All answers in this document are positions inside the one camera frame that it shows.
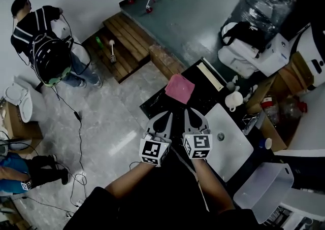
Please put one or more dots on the brown box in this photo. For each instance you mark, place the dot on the brown box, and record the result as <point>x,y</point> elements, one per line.
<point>166,61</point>

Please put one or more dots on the person's left forearm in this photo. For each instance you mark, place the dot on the person's left forearm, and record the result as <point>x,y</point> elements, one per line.
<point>129,180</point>

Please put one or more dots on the red-label plastic bottle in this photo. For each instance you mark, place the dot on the red-label plastic bottle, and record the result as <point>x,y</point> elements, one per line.
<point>270,109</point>

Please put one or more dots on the person's black clothing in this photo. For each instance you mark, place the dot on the person's black clothing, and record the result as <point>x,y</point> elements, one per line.
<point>157,208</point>

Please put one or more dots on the white and black appliance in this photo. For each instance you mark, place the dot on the white and black appliance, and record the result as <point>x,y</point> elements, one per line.
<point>312,61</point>

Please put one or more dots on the white mug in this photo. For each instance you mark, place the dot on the white mug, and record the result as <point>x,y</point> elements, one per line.
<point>233,100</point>

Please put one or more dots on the white plastic bin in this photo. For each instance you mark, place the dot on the white plastic bin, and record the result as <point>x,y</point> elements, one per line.
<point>264,193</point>

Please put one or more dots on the wooden slatted step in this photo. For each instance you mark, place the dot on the wooden slatted step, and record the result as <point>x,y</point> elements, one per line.
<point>124,41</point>

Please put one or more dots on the black marble vanity table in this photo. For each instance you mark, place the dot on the black marble vanity table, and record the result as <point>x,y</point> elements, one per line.
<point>157,104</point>

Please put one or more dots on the person's right forearm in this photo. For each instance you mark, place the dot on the person's right forearm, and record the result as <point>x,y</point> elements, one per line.
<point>213,188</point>

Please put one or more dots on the white water dispenser with bag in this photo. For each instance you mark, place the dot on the white water dispenser with bag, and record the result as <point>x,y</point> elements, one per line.
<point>243,59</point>

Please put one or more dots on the white toilet with open lid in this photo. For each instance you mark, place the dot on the white toilet with open lid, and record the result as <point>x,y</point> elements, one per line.
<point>28,102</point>

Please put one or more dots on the pink cloth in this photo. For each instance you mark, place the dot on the pink cloth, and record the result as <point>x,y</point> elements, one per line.
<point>179,88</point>

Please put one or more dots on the black machine cabinet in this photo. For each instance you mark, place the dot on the black machine cabinet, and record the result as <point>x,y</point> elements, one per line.
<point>302,168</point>

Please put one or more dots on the red-cap plastic bottle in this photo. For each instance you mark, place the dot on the red-cap plastic bottle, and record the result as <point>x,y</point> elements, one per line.
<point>290,108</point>

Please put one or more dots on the white sink basin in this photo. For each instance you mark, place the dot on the white sink basin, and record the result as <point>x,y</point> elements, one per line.
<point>233,152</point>

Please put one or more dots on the large open cardboard box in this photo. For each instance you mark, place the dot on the large open cardboard box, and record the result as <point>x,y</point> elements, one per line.
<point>275,135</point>

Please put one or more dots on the grey ball plunger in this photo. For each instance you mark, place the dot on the grey ball plunger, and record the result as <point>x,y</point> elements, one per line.
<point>231,84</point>

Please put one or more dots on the white toilet brush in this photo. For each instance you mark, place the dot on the white toilet brush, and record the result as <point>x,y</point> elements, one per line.
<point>112,50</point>

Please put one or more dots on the blue paper cup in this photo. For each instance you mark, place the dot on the blue paper cup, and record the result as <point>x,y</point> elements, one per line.
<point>266,143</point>

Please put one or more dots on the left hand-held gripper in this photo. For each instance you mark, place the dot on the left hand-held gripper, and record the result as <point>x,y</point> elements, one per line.
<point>152,151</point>

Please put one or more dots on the green bottle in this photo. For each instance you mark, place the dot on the green bottle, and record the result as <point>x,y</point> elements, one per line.
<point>99,42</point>

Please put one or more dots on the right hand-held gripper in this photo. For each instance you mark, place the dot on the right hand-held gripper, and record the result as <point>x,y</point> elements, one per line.
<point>200,145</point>

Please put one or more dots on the plastic-wrapped barrel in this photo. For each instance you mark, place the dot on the plastic-wrapped barrel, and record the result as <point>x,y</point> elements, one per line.
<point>264,0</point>

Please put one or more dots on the black bag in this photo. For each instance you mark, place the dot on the black bag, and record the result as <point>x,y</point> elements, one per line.
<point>243,33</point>

